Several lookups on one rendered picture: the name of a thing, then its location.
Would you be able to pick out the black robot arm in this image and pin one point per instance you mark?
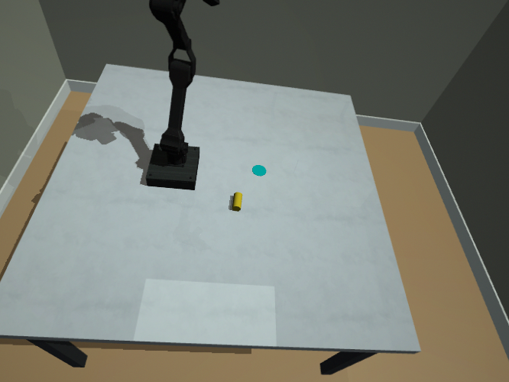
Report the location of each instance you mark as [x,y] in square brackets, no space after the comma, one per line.
[181,74]

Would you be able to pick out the teal circle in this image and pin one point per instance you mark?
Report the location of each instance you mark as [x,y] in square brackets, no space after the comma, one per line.
[259,170]

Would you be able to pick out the yellow cylinder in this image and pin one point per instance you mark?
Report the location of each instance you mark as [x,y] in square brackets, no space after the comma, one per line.
[237,202]

